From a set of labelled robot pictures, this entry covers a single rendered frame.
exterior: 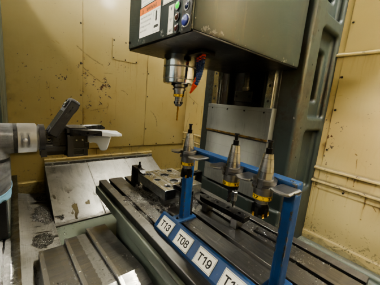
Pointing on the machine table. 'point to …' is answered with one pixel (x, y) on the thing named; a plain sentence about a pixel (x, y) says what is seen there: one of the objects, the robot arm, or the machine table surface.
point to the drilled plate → (162, 190)
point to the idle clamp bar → (238, 219)
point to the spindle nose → (179, 69)
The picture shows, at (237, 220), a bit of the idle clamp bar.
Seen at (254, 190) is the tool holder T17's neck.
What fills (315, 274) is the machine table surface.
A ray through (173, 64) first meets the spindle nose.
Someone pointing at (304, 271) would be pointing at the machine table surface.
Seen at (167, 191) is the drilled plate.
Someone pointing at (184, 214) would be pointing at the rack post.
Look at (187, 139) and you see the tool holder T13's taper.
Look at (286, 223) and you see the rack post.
